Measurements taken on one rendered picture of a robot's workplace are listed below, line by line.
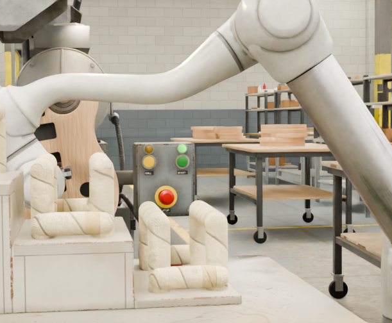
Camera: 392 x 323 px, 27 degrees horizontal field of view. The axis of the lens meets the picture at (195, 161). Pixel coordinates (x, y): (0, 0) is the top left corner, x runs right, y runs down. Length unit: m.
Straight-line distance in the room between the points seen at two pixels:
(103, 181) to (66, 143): 0.89
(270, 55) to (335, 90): 0.13
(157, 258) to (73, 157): 0.90
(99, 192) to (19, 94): 0.56
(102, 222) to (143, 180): 1.07
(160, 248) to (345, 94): 0.53
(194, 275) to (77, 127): 0.94
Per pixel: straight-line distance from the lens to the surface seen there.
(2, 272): 1.09
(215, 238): 1.13
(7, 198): 1.08
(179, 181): 2.17
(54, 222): 1.10
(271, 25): 1.40
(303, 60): 1.45
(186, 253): 1.31
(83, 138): 2.00
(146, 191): 2.16
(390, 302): 1.77
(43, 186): 1.11
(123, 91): 1.62
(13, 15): 1.89
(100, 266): 1.09
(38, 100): 1.63
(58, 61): 2.17
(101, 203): 1.11
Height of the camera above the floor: 1.18
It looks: 3 degrees down
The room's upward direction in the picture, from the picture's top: straight up
